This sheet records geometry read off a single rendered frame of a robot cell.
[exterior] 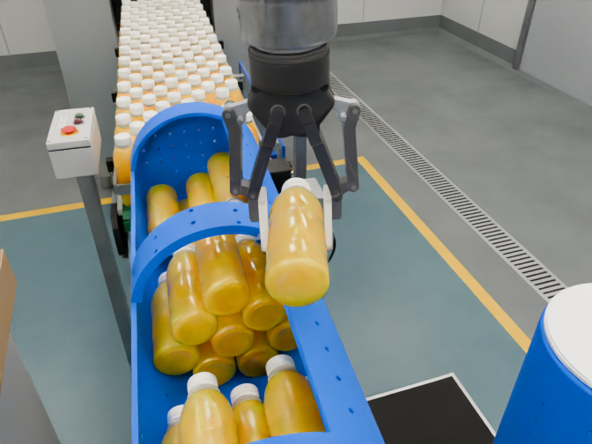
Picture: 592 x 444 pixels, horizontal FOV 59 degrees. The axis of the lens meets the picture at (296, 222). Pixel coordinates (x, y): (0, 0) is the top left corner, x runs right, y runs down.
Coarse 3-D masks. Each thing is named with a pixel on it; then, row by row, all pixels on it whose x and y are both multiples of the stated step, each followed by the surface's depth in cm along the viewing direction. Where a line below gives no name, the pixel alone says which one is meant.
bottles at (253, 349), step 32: (160, 192) 112; (192, 192) 110; (160, 288) 88; (160, 320) 82; (224, 320) 80; (288, 320) 81; (160, 352) 78; (192, 352) 79; (224, 352) 81; (256, 352) 83; (256, 416) 66
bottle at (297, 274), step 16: (288, 192) 64; (304, 192) 64; (272, 208) 64; (288, 208) 62; (304, 208) 62; (320, 208) 64; (272, 224) 61; (288, 224) 59; (304, 224) 59; (320, 224) 61; (272, 240) 58; (288, 240) 56; (304, 240) 56; (320, 240) 58; (272, 256) 56; (288, 256) 54; (304, 256) 54; (320, 256) 55; (272, 272) 54; (288, 272) 55; (304, 272) 55; (320, 272) 54; (272, 288) 56; (288, 288) 56; (304, 288) 56; (320, 288) 56; (288, 304) 57; (304, 304) 57
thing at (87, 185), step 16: (80, 176) 141; (80, 192) 143; (96, 192) 145; (96, 208) 147; (96, 224) 150; (96, 240) 153; (112, 256) 158; (112, 272) 161; (112, 288) 164; (112, 304) 168; (128, 320) 173; (128, 336) 177; (128, 352) 181
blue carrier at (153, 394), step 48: (144, 144) 114; (192, 144) 117; (144, 192) 119; (144, 240) 80; (192, 240) 75; (144, 288) 91; (144, 336) 82; (336, 336) 67; (144, 384) 74; (336, 384) 57; (144, 432) 67; (336, 432) 51
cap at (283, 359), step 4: (276, 356) 70; (280, 356) 70; (284, 356) 70; (288, 356) 71; (272, 360) 70; (276, 360) 70; (280, 360) 70; (284, 360) 70; (288, 360) 70; (292, 360) 71; (268, 364) 70; (272, 364) 70; (276, 364) 69; (280, 364) 69; (284, 364) 69; (288, 364) 69; (292, 364) 70; (268, 368) 70; (272, 368) 69; (268, 372) 70; (268, 376) 70
